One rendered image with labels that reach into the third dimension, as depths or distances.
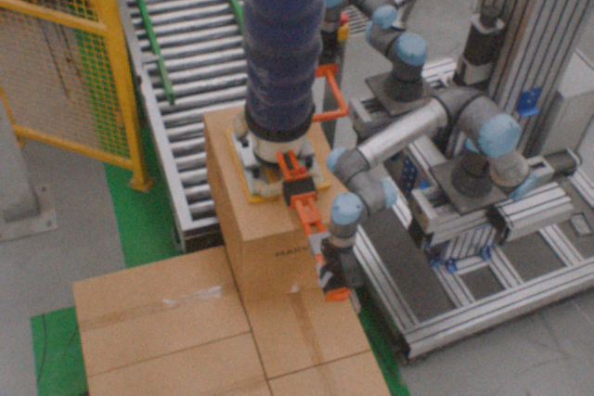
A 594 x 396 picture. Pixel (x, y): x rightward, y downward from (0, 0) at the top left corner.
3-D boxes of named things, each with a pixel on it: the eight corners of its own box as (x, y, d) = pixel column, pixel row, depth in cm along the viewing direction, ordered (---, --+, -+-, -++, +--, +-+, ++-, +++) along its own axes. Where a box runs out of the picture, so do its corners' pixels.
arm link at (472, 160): (479, 144, 264) (488, 117, 253) (507, 169, 257) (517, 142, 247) (453, 158, 259) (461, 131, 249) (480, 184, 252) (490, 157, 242)
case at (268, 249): (206, 180, 309) (202, 111, 278) (300, 161, 317) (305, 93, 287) (243, 304, 272) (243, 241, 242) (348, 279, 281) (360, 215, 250)
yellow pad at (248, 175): (225, 133, 272) (224, 123, 268) (251, 128, 274) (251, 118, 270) (249, 205, 251) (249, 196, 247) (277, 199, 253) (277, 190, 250)
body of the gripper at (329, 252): (343, 245, 217) (348, 220, 208) (354, 269, 212) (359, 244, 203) (318, 250, 216) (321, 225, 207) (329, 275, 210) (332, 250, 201)
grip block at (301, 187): (280, 189, 243) (281, 178, 239) (309, 184, 245) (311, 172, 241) (288, 210, 238) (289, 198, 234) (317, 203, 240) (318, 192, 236)
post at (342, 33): (315, 169, 403) (329, 19, 326) (327, 166, 404) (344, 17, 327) (319, 178, 399) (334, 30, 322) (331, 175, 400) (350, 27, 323)
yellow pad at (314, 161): (275, 123, 276) (276, 114, 272) (301, 119, 278) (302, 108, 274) (303, 194, 255) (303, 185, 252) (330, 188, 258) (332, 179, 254)
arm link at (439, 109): (460, 63, 216) (321, 150, 204) (487, 86, 211) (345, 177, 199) (458, 90, 226) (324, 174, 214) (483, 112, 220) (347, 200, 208)
